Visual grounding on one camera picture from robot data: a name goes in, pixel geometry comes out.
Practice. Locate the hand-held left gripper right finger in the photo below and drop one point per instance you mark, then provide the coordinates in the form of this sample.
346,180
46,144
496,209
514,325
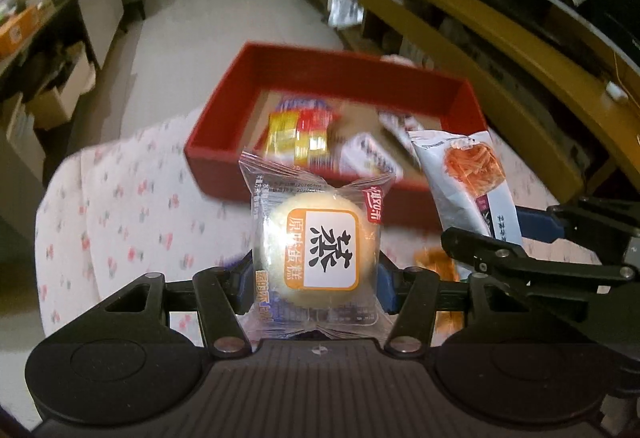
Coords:
386,285

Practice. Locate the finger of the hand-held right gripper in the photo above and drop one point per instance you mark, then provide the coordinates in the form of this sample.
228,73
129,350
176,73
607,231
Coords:
500,258
537,224

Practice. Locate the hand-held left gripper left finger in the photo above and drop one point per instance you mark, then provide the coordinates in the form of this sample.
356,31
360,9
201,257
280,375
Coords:
245,283

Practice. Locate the orange snack packet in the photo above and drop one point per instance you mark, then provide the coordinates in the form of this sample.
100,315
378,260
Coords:
435,263

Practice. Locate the clear steamed cake packet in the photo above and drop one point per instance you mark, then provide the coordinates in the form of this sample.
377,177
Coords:
325,243

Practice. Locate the white packet with orange strips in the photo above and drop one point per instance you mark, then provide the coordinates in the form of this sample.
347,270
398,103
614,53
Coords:
470,178

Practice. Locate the green white seaweed packet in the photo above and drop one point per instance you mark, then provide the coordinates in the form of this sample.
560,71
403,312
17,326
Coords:
367,155

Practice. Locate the red cardboard box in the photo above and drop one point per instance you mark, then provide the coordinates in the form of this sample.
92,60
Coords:
215,137

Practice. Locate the red yellow snack packet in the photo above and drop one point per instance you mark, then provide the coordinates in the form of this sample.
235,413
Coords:
300,137

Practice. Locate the small white red packet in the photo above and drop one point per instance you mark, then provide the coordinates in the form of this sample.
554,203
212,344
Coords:
397,125

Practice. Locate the cherry print tablecloth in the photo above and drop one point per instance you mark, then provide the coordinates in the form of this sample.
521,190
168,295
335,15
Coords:
125,218

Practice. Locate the small white plug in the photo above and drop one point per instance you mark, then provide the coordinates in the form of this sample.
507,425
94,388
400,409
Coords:
616,91

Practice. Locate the wooden TV cabinet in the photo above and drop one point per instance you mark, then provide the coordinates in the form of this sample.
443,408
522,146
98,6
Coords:
500,32

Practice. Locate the cardboard storage box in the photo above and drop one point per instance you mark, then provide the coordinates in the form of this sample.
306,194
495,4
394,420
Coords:
57,102

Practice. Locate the silver foil bag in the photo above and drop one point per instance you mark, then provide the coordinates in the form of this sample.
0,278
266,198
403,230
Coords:
345,7

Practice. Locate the grey side table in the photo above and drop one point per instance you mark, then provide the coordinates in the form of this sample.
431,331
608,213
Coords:
102,7

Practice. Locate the orange flat box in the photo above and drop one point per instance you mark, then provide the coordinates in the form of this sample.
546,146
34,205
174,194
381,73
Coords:
17,30

